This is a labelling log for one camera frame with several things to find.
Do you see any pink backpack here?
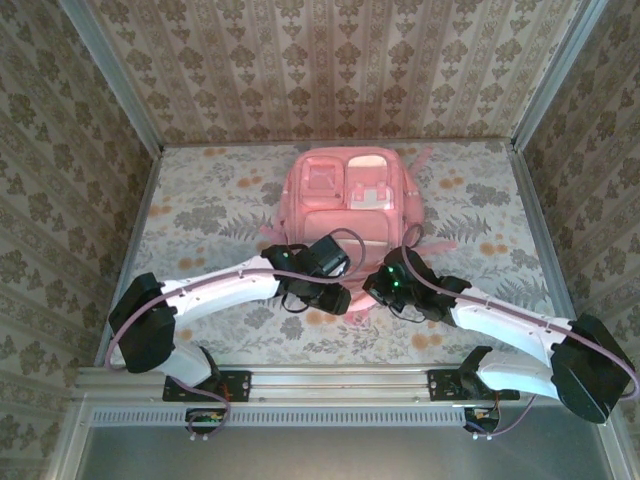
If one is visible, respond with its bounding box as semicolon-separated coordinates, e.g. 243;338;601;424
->
259;147;459;326

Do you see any black controller box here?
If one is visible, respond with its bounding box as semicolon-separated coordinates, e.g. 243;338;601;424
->
463;405;502;435
184;407;226;435

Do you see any grey metal panel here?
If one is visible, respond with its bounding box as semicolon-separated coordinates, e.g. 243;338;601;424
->
74;424;616;480

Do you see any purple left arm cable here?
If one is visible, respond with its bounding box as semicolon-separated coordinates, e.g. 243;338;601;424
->
105;227;370;436

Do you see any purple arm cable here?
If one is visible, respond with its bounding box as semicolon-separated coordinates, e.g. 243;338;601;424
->
105;227;370;436
401;244;640;439

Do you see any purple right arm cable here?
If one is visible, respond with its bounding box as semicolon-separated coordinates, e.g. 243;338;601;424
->
401;244;640;439

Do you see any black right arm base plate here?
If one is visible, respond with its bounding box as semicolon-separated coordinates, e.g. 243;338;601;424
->
427;368;521;403

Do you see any aluminium mounting rail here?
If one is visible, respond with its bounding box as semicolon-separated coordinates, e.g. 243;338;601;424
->
74;364;614;401

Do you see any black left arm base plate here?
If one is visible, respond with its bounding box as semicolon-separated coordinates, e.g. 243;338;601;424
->
162;368;252;403

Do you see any grey slotted cable duct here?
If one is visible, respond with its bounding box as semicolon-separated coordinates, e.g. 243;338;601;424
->
88;405;471;428

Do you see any aluminium side rail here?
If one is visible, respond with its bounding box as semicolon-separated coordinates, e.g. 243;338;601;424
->
504;139;586;362
93;147;165;366

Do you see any aluminium frame post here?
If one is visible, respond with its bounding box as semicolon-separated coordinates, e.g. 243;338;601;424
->
509;0;607;152
58;0;166;155

